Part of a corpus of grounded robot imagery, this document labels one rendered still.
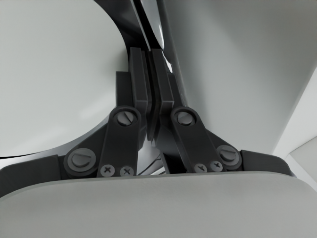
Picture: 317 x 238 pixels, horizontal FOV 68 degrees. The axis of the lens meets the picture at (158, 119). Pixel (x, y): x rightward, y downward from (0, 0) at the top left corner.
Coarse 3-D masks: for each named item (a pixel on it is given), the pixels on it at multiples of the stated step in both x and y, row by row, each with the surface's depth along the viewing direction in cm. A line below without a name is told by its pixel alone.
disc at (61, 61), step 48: (0, 0) 8; (48, 0) 8; (0, 48) 9; (48, 48) 10; (96, 48) 11; (0, 96) 10; (48, 96) 12; (96, 96) 13; (0, 144) 12; (48, 144) 14
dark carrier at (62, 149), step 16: (96, 0) 9; (112, 0) 10; (128, 0) 10; (112, 16) 10; (128, 16) 10; (128, 32) 11; (128, 48) 12; (144, 48) 12; (128, 64) 13; (96, 128) 15; (64, 144) 15; (144, 144) 20; (0, 160) 13; (16, 160) 14; (144, 160) 22; (160, 160) 24
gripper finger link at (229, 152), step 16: (160, 64) 11; (160, 80) 10; (176, 80) 12; (160, 96) 10; (176, 96) 11; (160, 112) 10; (160, 128) 10; (160, 144) 10; (224, 144) 9; (176, 160) 10; (224, 160) 9; (240, 160) 9
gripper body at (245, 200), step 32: (32, 192) 6; (64, 192) 6; (96, 192) 6; (128, 192) 6; (160, 192) 6; (192, 192) 6; (224, 192) 7; (256, 192) 7; (288, 192) 7; (0, 224) 5; (32, 224) 5; (64, 224) 5; (96, 224) 5; (128, 224) 6; (160, 224) 6; (192, 224) 6; (224, 224) 6; (256, 224) 6; (288, 224) 6
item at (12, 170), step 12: (48, 156) 8; (60, 156) 8; (12, 168) 8; (24, 168) 8; (36, 168) 8; (48, 168) 8; (60, 168) 8; (0, 180) 7; (12, 180) 7; (24, 180) 7; (36, 180) 8; (48, 180) 8; (0, 192) 7
